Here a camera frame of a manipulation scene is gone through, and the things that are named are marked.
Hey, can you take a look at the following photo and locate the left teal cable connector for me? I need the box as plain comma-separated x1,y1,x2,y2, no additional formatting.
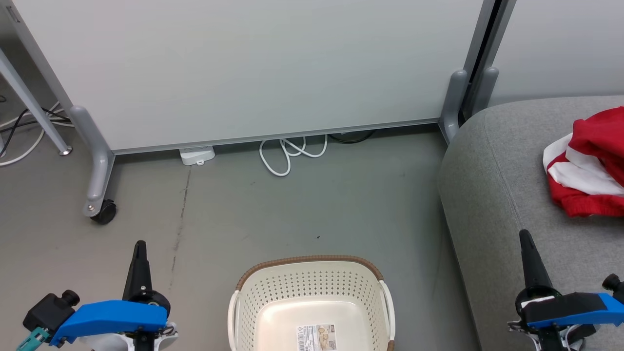
16,327,50,351

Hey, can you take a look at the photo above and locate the wide white partition panel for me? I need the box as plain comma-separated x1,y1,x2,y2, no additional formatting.
11,0,494,156

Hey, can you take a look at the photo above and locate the white looped floor cable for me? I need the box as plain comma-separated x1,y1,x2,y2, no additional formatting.
258,134,329,177

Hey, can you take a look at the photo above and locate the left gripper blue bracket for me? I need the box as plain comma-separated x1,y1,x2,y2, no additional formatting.
48,299,169,348

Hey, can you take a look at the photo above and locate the thin black cable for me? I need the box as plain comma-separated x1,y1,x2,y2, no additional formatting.
0,95,73,159

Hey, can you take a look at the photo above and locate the black floor cable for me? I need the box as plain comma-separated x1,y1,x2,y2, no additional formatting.
327,129,377,145

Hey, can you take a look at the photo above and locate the grey partition foot with caster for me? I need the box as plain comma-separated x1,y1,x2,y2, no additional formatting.
69,105,116,218

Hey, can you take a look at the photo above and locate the black caster wheel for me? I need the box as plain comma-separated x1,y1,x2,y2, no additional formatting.
90,198,118,225

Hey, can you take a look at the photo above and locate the grey metal table leg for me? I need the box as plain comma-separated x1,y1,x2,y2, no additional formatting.
0,48,73,157

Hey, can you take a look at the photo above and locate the gripper blue bracket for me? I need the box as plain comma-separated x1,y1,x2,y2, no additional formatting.
526,292,624,332
48,299,169,348

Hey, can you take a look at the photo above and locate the printed basket label sticker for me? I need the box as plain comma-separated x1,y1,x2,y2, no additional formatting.
296,324,337,351

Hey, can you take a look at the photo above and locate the cream perforated laundry basket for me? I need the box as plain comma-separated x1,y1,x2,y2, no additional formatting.
227,254,396,351

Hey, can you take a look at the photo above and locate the red garment with white stripe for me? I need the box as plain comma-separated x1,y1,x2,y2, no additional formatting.
543,133,624,218

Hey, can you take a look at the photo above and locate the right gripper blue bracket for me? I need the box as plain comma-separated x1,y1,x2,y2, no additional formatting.
526,292,624,332

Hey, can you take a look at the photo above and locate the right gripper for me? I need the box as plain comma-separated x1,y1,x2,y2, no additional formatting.
515,229,605,323

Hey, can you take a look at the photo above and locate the narrow white partition panel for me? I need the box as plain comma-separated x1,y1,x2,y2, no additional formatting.
487,0,624,107

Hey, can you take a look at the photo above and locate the grey fabric sofa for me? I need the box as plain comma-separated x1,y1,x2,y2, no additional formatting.
437,96,624,351

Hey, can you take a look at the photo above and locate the white cable bundle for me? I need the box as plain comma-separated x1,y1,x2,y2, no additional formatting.
0,101,75,167

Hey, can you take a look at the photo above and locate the white power adapter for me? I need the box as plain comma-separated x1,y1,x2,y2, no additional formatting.
179,146,216,167

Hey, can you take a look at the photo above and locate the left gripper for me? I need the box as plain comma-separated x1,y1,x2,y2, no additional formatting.
121,239,172,351

